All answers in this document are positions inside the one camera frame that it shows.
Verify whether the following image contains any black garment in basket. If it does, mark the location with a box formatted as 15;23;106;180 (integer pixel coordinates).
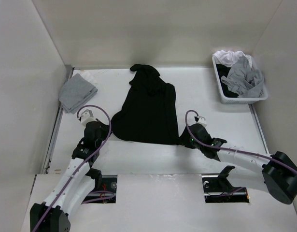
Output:
216;64;238;98

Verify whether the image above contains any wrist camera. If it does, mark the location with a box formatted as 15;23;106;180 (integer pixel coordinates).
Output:
79;109;96;127
194;116;207;127

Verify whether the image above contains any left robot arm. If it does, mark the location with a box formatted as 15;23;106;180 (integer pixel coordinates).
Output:
29;120;111;232

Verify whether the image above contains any folded grey tank top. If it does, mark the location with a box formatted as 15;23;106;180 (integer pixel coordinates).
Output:
58;74;98;114

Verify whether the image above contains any black tank top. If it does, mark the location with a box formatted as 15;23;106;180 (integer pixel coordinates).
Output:
111;64;179;145

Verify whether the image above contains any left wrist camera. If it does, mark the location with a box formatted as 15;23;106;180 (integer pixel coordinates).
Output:
79;109;96;127

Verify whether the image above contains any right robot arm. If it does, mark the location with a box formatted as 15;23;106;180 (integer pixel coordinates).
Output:
179;123;297;204

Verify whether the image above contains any white laundry basket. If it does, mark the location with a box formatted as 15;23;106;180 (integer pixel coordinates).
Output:
212;55;269;104

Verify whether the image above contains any white garment in basket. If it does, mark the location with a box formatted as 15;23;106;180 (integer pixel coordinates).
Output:
213;50;253;68

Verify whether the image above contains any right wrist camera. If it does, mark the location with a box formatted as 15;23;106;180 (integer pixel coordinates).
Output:
194;116;207;127

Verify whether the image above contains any grey garment in basket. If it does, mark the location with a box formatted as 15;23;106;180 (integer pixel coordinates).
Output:
221;57;264;98

